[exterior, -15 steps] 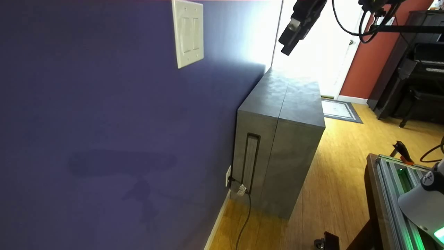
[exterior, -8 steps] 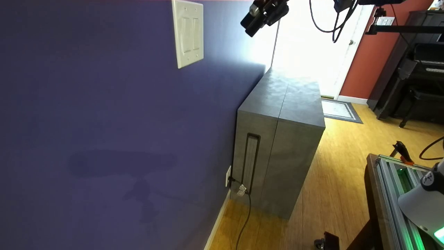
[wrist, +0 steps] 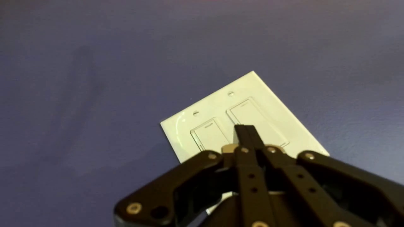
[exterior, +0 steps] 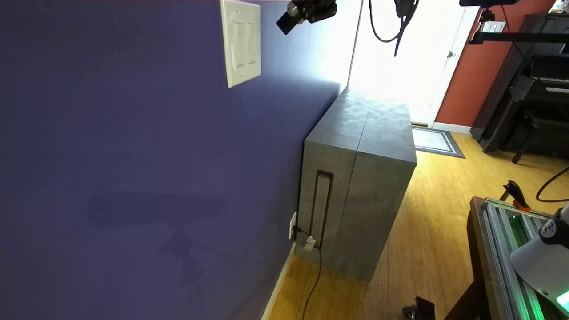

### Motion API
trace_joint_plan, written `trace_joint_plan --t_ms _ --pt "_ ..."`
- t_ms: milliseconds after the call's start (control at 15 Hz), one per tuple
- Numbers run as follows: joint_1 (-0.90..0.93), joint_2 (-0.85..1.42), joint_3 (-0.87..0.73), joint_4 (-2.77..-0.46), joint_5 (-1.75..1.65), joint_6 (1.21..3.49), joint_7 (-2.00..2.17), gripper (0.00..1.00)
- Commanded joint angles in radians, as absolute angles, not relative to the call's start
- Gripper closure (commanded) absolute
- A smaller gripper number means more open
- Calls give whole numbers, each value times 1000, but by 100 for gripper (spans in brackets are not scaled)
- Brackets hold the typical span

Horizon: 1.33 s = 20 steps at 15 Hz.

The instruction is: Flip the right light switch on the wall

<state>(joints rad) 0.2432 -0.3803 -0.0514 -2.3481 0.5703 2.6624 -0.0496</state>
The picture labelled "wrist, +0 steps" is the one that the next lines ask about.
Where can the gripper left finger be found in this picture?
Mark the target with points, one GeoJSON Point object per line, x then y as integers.
{"type": "Point", "coordinates": [176, 186]}

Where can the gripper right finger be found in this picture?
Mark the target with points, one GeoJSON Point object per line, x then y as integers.
{"type": "Point", "coordinates": [347, 179]}

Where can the white double light switch plate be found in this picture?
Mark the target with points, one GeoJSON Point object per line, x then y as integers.
{"type": "Point", "coordinates": [252, 91]}

